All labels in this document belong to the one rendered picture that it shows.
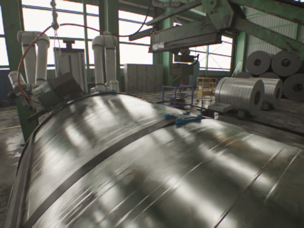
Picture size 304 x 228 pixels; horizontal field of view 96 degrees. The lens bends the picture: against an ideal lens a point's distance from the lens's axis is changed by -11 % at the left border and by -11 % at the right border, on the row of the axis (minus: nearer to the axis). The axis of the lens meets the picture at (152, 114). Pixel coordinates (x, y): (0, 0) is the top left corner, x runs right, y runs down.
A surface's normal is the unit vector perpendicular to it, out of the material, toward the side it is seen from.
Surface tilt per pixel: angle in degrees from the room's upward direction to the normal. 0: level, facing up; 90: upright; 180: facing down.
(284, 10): 90
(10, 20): 90
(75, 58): 90
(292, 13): 90
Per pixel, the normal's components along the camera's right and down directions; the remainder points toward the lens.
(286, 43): -0.91, 0.11
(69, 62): 0.68, 0.19
